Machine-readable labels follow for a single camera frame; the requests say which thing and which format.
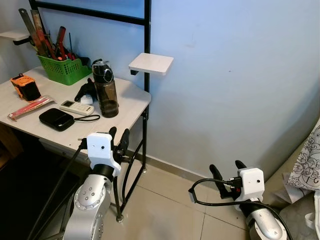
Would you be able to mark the dark smoky water bottle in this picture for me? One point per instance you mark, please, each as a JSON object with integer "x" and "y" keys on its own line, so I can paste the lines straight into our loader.
{"x": 106, "y": 95}

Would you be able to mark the black rounded object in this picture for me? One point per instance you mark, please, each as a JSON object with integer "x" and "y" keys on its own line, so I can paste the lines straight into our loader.
{"x": 84, "y": 90}

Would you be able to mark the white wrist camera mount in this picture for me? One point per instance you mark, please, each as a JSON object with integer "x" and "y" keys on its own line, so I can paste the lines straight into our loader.
{"x": 100, "y": 147}
{"x": 252, "y": 184}

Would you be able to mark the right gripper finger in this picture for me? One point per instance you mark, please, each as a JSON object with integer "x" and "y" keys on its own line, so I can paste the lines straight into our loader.
{"x": 217, "y": 176}
{"x": 240, "y": 165}

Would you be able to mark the small white side shelf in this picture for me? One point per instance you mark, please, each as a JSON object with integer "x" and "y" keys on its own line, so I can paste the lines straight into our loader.
{"x": 152, "y": 63}
{"x": 14, "y": 35}

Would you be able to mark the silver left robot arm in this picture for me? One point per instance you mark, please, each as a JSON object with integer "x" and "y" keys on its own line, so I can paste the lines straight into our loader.
{"x": 92, "y": 200}

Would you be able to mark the white black paisley cloth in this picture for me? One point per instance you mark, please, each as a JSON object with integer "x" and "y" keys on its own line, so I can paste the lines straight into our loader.
{"x": 306, "y": 160}

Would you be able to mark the grey steel ruler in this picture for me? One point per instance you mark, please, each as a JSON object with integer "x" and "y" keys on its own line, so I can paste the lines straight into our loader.
{"x": 29, "y": 30}

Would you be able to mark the grey fabric cushion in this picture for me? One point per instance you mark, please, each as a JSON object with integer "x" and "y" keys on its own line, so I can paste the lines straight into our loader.
{"x": 297, "y": 220}

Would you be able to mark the long red flat pack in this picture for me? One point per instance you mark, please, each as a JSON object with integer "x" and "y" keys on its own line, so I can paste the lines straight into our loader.
{"x": 30, "y": 108}

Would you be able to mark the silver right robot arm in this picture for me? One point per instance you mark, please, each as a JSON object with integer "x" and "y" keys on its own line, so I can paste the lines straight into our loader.
{"x": 265, "y": 225}

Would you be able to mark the brown wooden ruler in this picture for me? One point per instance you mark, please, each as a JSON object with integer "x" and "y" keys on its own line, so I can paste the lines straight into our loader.
{"x": 40, "y": 30}

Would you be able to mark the white desk with black frame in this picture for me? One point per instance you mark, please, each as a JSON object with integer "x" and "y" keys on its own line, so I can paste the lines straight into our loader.
{"x": 131, "y": 102}

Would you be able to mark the green plastic basket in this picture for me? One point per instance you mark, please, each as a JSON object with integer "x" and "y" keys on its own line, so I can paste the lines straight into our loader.
{"x": 62, "y": 72}

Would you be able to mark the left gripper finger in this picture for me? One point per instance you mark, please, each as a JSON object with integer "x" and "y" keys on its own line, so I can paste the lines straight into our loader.
{"x": 124, "y": 139}
{"x": 113, "y": 135}

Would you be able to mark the white remote control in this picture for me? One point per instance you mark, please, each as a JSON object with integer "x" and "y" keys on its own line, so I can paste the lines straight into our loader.
{"x": 76, "y": 107}

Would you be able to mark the beige bed base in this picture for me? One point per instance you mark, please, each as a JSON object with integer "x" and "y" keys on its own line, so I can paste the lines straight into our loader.
{"x": 280, "y": 180}

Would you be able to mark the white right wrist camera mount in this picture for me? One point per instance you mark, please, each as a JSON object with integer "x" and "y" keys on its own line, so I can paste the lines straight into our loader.
{"x": 252, "y": 184}

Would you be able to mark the small white object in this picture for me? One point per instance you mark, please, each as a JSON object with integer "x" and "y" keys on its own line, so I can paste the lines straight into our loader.
{"x": 86, "y": 100}

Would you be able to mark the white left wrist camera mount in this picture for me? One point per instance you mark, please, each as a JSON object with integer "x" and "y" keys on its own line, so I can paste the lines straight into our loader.
{"x": 100, "y": 147}

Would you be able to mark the plain white cloth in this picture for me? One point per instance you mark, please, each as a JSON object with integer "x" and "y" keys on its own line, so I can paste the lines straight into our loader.
{"x": 316, "y": 215}

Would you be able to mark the orange and black device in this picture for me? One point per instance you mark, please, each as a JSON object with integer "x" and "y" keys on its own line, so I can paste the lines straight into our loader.
{"x": 25, "y": 89}

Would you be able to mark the thin dark screwdriver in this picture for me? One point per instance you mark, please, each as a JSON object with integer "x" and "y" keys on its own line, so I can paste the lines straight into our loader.
{"x": 71, "y": 45}

